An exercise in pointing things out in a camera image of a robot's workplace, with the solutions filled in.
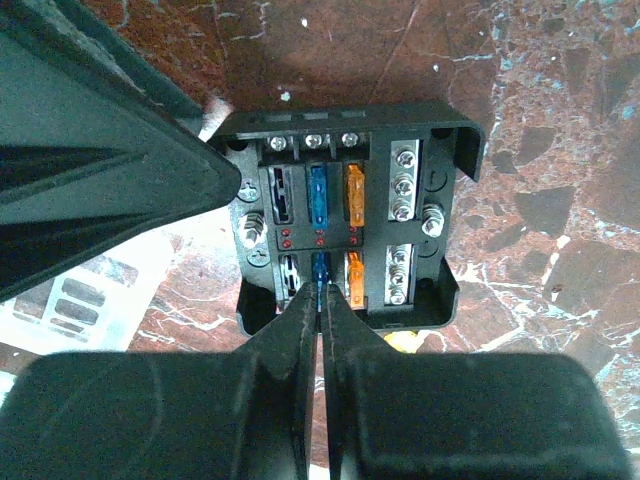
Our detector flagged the small yellow fuse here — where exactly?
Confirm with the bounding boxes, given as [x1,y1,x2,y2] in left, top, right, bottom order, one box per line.
[384,331,423,354]

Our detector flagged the black fuse box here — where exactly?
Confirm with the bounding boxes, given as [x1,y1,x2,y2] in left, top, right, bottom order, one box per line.
[212,101,486,335]

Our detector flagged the clear plastic fuse box cover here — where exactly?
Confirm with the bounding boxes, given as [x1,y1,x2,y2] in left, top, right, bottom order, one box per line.
[0,207,241,374]

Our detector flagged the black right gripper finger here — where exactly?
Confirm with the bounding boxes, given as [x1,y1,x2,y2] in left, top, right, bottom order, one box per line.
[1,1,241,300]

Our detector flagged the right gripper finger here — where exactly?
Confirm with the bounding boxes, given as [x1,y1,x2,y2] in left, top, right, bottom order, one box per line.
[320,285,633,479]
[1,283,318,479]

